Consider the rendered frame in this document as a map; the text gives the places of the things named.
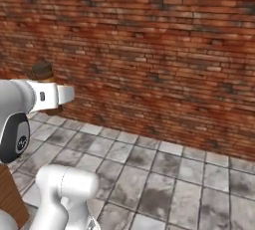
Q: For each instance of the dark brown wooden stool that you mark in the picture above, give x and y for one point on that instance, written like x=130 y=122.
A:
x=42 y=69

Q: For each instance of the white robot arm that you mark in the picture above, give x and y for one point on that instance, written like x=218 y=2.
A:
x=13 y=98

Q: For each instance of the brown wooden counter panel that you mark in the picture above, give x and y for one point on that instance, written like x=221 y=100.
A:
x=9 y=194

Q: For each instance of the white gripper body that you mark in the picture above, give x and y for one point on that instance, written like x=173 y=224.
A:
x=65 y=94

